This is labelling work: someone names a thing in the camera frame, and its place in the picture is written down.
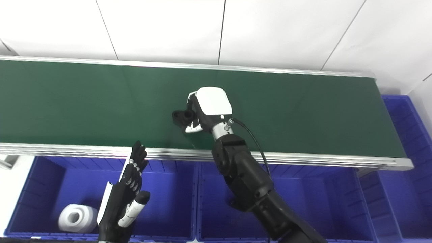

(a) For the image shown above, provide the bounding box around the white cylindrical part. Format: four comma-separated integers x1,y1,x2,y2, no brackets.
58,204,98,233

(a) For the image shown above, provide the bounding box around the blue bin with black part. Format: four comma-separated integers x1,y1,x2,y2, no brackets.
196,161,379,243

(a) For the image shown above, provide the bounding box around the green conveyor belt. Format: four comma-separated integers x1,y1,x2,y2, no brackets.
0,56,414,171

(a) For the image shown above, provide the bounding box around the blue bin at conveyor end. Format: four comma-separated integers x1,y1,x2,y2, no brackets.
359,95,432,243

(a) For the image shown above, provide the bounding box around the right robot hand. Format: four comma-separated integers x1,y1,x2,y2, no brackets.
184,87,234,134

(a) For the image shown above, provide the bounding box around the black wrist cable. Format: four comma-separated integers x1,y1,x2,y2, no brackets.
225,117,272,179

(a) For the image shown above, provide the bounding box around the blue bin with white part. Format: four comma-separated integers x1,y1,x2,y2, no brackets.
4,155,199,242

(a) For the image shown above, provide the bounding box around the black flanged metal part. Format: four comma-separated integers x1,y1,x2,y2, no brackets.
172,109,198,128

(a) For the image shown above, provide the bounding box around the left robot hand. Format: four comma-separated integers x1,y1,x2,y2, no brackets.
97,141,151,243

